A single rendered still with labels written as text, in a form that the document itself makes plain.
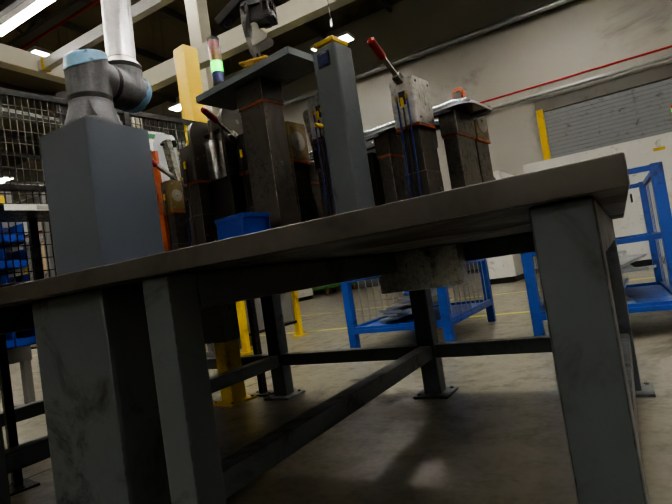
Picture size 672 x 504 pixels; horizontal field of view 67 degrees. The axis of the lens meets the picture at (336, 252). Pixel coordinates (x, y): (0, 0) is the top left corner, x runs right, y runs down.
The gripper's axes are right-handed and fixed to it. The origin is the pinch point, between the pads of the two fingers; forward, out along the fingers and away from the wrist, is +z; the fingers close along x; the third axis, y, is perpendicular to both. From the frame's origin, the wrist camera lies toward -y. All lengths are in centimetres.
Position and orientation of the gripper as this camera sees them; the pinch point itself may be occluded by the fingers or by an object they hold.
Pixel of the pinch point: (253, 56)
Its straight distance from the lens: 150.0
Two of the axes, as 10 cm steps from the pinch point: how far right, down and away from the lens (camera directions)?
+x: 2.3, 0.1, 9.7
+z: 1.5, 9.9, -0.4
